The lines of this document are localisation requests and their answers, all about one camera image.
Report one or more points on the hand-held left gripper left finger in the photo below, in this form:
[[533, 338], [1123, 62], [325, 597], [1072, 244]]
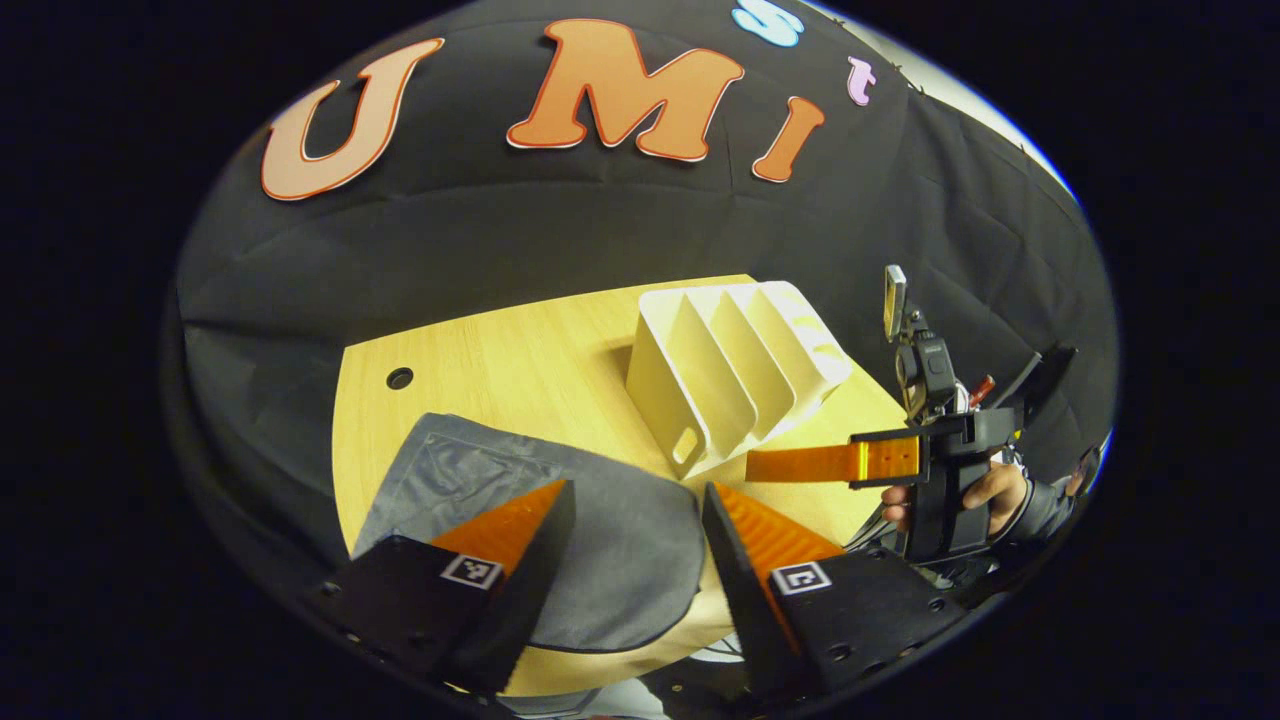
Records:
[[535, 580]]

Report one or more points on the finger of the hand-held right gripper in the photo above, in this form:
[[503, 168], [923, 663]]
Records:
[[800, 465]]

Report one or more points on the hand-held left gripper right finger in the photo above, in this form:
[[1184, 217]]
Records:
[[745, 590]]

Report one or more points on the grey schoolbag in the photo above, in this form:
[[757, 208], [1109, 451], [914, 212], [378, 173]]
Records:
[[630, 550]]

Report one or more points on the white bookshelf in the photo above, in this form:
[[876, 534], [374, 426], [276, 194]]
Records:
[[720, 370]]

